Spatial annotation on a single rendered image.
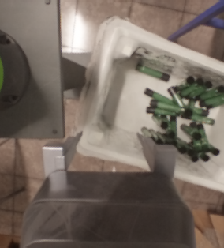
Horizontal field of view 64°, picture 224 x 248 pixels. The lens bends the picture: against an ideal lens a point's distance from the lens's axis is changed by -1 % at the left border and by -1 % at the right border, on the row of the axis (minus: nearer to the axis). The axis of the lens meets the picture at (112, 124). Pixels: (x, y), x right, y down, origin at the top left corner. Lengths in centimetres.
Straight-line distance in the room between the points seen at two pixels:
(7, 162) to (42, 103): 127
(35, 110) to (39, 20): 16
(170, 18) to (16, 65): 115
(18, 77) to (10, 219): 164
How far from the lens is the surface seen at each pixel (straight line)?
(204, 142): 84
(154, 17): 134
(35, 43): 37
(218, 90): 82
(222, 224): 164
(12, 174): 164
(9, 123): 40
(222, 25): 98
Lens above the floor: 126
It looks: 76 degrees down
